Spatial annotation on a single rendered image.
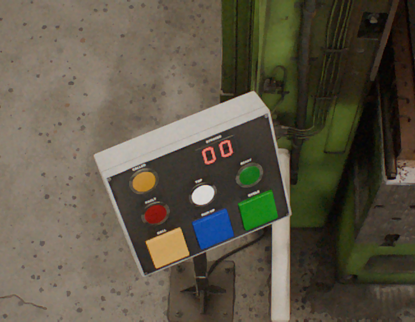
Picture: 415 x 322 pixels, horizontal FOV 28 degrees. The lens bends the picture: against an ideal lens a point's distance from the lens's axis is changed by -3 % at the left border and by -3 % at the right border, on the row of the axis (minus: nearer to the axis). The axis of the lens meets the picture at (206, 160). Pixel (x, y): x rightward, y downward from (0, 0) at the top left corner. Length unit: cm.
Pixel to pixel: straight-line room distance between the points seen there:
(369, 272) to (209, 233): 99
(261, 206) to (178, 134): 25
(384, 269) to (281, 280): 62
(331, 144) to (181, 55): 103
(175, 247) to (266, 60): 43
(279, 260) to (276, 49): 59
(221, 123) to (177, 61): 145
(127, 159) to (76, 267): 123
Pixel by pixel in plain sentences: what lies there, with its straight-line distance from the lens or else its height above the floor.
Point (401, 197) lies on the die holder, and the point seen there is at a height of 83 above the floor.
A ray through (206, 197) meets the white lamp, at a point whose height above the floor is 108.
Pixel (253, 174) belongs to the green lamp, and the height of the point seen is 109.
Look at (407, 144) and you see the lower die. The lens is 188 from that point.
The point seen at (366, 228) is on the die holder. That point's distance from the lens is 220.
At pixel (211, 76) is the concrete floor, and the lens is 303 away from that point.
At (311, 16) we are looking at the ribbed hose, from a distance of 160.
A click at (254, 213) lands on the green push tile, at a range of 175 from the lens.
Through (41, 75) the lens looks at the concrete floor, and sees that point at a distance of 311.
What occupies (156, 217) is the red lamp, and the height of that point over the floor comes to 109.
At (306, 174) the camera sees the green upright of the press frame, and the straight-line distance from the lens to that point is 237.
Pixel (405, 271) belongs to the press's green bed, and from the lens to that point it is 266.
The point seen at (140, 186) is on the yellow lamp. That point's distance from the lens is 162.
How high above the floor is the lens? 266
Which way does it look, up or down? 67 degrees down
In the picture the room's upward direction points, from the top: 3 degrees counter-clockwise
